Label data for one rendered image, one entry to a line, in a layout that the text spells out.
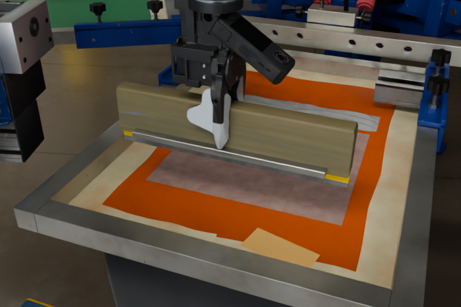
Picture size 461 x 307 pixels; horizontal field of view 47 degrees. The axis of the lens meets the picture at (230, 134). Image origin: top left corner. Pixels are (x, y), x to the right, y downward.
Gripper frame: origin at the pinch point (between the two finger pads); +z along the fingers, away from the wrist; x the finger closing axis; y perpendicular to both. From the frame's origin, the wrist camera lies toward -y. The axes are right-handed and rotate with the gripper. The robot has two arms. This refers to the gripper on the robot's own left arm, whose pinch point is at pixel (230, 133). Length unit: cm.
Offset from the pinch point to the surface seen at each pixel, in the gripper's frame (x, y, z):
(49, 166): -114, 142, 110
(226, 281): 15.3, -5.4, 13.0
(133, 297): 6.1, 16.0, 33.6
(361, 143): -28.3, -16.2, 13.8
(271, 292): 15.3, -11.5, 12.6
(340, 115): -37.4, -10.5, 13.3
